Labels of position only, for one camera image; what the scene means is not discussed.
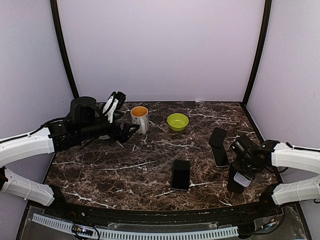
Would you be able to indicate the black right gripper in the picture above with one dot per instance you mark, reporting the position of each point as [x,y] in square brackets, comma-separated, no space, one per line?
[236,164]

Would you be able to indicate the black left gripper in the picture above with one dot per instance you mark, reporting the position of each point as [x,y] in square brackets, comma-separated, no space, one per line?
[123,137]

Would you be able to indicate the black phone case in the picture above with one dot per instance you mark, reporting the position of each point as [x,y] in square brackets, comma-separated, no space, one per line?
[172,175]

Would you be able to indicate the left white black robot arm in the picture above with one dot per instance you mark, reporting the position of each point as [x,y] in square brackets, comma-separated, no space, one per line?
[85,121]

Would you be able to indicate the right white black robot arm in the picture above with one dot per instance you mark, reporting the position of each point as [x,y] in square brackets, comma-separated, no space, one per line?
[279,154]

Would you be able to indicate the black phone under lavender case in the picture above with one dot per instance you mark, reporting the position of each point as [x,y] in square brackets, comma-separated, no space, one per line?
[233,186]

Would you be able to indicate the black phone on table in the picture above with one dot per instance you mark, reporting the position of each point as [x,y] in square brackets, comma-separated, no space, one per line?
[217,138]

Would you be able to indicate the white mug orange inside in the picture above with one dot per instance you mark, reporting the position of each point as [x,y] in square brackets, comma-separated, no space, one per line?
[140,116]

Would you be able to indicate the white scalloped bowl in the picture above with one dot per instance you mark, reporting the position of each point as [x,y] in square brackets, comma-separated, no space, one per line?
[104,137]

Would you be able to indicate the white-edged smartphone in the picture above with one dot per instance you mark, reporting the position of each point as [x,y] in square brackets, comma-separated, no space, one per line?
[220,157]

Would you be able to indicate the green bowl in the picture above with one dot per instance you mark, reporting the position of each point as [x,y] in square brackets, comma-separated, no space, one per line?
[177,122]

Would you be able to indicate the small circuit board with leds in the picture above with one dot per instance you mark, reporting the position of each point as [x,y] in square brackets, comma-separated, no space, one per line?
[82,231]

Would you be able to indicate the white slotted cable duct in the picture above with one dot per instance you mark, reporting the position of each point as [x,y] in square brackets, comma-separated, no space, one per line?
[108,234]

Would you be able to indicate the black front table rail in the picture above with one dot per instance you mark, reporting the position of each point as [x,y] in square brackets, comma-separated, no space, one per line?
[236,215]

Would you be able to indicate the left black frame post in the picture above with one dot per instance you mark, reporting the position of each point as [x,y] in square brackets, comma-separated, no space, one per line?
[62,48]

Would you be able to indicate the black frame post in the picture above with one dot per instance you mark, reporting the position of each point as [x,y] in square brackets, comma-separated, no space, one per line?
[258,53]
[62,48]

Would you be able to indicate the right black frame post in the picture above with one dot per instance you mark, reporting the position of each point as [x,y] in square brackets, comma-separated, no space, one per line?
[258,53]

